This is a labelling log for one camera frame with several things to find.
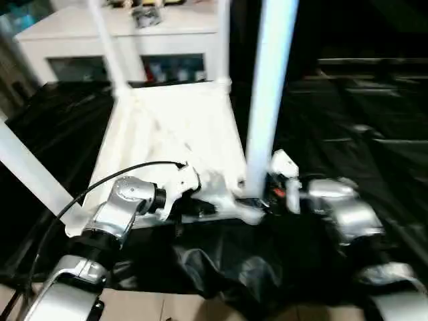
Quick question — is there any white plastic table top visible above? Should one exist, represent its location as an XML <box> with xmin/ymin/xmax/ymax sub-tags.
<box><xmin>64</xmin><ymin>80</ymin><xmax>265</xmax><ymax>237</ymax></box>

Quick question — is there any black work mat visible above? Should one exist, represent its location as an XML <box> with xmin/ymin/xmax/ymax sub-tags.
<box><xmin>0</xmin><ymin>75</ymin><xmax>428</xmax><ymax>307</ymax></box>

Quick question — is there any black cabinet with yellow label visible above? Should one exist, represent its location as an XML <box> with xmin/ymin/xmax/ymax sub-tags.
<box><xmin>229</xmin><ymin>0</ymin><xmax>322</xmax><ymax>84</ymax></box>

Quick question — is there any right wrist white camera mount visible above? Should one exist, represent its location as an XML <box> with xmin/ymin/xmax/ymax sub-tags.
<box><xmin>270</xmin><ymin>149</ymin><xmax>302</xmax><ymax>215</ymax></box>

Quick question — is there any white cabinet with glass doors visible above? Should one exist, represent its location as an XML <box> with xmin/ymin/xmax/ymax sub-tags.
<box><xmin>14</xmin><ymin>5</ymin><xmax>222</xmax><ymax>84</ymax></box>

